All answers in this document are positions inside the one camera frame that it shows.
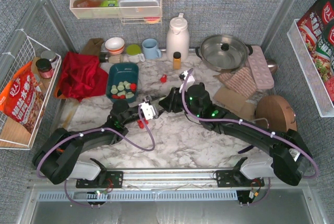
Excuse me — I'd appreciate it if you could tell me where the teal storage basket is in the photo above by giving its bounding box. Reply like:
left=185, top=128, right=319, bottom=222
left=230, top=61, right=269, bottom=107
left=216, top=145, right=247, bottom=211
left=106, top=63, right=139, bottom=103

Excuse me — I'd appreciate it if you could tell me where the brown cardboard sheet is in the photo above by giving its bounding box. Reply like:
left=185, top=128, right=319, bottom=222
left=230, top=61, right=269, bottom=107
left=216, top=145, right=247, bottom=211
left=225, top=102, right=256, bottom=121
left=213, top=87, right=247, bottom=112

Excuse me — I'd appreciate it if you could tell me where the striped pink cloth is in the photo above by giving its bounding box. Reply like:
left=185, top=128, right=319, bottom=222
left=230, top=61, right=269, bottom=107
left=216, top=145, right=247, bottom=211
left=214, top=67, right=257, bottom=99

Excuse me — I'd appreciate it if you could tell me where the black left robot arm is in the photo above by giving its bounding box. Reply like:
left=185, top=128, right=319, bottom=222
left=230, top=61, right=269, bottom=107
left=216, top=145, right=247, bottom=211
left=32, top=96, right=165, bottom=185

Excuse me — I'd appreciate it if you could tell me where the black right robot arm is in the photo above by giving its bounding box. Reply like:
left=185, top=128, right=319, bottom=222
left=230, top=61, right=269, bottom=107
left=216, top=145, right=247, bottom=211
left=159, top=83, right=313, bottom=186

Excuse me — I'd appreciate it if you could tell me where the red capsule left lower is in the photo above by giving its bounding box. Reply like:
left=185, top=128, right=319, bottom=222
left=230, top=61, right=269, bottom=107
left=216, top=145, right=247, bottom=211
left=137, top=119, right=148, bottom=129

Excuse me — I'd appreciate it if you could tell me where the red capsule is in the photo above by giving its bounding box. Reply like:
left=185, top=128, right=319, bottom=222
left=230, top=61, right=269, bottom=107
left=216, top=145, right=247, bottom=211
left=160, top=75, right=167, bottom=83
left=137, top=119, right=148, bottom=129

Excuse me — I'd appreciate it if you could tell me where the red capsule far top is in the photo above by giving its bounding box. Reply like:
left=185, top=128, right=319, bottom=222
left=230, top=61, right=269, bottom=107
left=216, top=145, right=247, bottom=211
left=160, top=75, right=167, bottom=83

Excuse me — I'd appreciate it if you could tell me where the orange spice bottle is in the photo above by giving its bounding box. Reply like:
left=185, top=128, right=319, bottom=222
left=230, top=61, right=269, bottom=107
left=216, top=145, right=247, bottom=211
left=173, top=52, right=181, bottom=69

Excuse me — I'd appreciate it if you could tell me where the green lidded cup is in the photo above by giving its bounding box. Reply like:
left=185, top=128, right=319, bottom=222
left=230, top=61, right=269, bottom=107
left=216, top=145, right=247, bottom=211
left=126, top=44, right=146, bottom=63

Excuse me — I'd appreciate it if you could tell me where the blue mug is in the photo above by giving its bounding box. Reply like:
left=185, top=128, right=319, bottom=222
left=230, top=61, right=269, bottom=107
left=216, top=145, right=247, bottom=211
left=142, top=39, right=162, bottom=60

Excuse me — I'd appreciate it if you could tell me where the white thermos jug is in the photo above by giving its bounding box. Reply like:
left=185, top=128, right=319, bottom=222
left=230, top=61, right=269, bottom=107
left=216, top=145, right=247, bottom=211
left=166, top=13, right=190, bottom=62

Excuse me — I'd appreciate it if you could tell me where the pepper grinder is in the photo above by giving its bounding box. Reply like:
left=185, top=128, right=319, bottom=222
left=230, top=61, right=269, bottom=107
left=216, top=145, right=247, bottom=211
left=99, top=53, right=123, bottom=64

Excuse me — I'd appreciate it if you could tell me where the red cloth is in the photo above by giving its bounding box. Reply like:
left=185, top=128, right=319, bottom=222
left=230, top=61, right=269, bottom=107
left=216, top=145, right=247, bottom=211
left=58, top=52, right=109, bottom=102

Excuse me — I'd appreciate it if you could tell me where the white striped bowl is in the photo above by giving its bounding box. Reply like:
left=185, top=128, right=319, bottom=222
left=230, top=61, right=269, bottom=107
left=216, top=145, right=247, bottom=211
left=105, top=37, right=125, bottom=54

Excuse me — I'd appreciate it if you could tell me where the steel pot with lid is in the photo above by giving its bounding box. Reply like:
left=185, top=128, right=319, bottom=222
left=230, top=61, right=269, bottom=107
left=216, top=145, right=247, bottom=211
left=195, top=34, right=253, bottom=73

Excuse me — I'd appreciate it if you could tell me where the brown paper bag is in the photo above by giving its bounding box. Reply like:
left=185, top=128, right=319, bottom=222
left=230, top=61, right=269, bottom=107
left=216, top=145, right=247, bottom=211
left=80, top=38, right=104, bottom=56

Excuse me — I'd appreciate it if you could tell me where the pink egg tray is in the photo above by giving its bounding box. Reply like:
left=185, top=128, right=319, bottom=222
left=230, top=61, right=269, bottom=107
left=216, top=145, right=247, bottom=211
left=246, top=44, right=275, bottom=90

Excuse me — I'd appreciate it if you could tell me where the dark lid jar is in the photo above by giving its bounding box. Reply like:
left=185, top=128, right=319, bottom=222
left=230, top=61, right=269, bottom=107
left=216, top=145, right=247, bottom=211
left=35, top=58, right=54, bottom=79

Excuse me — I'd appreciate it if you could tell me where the steel lid jar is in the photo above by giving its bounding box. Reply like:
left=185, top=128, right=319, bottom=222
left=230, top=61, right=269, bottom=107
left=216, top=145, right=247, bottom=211
left=41, top=50, right=58, bottom=69

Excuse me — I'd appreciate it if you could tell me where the steel ladle bowl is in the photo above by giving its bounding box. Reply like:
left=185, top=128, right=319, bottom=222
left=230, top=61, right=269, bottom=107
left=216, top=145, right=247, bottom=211
left=266, top=59, right=278, bottom=75

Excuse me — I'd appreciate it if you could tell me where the clear plastic food container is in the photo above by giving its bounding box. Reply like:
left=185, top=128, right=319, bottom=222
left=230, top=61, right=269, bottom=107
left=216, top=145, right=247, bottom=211
left=118, top=0, right=160, bottom=18

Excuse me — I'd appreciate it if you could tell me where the round wooden board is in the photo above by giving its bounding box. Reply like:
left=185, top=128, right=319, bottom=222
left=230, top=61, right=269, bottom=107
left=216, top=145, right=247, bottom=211
left=255, top=95, right=297, bottom=132

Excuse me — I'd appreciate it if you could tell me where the red snack bag left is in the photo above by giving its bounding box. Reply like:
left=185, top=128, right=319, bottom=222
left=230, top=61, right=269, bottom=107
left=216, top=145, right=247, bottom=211
left=1, top=62, right=44, bottom=134

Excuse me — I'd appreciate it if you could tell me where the red seasoning packets right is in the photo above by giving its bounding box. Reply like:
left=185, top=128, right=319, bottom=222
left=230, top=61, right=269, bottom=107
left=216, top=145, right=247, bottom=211
left=297, top=0, right=333, bottom=101

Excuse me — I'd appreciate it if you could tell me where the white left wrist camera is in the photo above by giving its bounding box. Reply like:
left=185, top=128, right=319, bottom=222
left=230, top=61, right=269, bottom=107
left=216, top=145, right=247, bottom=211
left=139, top=102, right=158, bottom=120

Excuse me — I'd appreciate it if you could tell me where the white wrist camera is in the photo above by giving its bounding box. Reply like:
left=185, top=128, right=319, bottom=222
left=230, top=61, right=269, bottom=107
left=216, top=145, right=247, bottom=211
left=139, top=102, right=158, bottom=120
left=179, top=70, right=195, bottom=86

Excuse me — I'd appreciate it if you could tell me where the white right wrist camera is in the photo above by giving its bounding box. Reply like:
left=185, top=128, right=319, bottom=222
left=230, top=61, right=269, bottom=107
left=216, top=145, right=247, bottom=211
left=179, top=70, right=195, bottom=86

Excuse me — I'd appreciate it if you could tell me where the white wire basket left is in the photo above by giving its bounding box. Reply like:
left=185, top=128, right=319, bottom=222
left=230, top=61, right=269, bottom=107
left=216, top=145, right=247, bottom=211
left=1, top=29, right=62, bottom=150

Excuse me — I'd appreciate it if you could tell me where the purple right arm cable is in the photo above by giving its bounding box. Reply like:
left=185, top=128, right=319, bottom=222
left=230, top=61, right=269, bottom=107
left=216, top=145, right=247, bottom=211
left=181, top=68, right=319, bottom=206

